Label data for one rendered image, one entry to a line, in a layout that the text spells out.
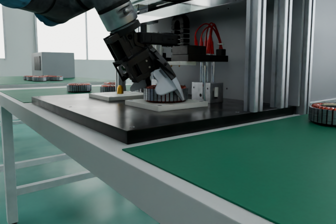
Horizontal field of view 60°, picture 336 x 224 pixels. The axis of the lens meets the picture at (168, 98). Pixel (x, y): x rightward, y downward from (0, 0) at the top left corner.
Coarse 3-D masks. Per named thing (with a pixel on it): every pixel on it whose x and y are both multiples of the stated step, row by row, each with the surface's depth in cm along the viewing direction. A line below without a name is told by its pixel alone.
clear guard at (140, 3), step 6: (132, 0) 86; (138, 0) 86; (144, 0) 86; (150, 0) 86; (156, 0) 86; (162, 0) 86; (168, 0) 87; (138, 6) 94; (144, 6) 94; (150, 6) 94; (156, 6) 94; (162, 6) 94; (138, 12) 105; (144, 12) 105
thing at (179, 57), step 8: (176, 48) 75; (184, 48) 73; (192, 48) 73; (200, 48) 74; (176, 56) 75; (184, 56) 73; (192, 56) 73; (200, 56) 74; (208, 56) 76; (216, 56) 78; (224, 56) 80; (176, 64) 72; (184, 64) 72; (192, 64) 74; (200, 64) 82; (208, 64) 80; (200, 72) 82; (208, 72) 81; (200, 80) 83; (208, 80) 81
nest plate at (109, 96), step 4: (100, 92) 96; (104, 92) 96; (108, 92) 96; (112, 92) 96; (116, 92) 96; (124, 92) 96; (128, 92) 96; (132, 92) 96; (136, 92) 96; (140, 92) 96; (92, 96) 91; (96, 96) 89; (100, 96) 86; (104, 96) 84; (108, 96) 83; (112, 96) 83; (116, 96) 83; (120, 96) 84; (124, 96) 85; (128, 96) 86; (132, 96) 87; (136, 96) 87; (140, 96) 88; (108, 100) 82; (112, 100) 83
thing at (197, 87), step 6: (192, 84) 83; (198, 84) 81; (210, 84) 77; (216, 84) 78; (222, 84) 80; (192, 90) 83; (198, 90) 81; (210, 90) 77; (222, 90) 80; (192, 96) 83; (198, 96) 81; (210, 96) 77; (222, 96) 80; (210, 102) 78
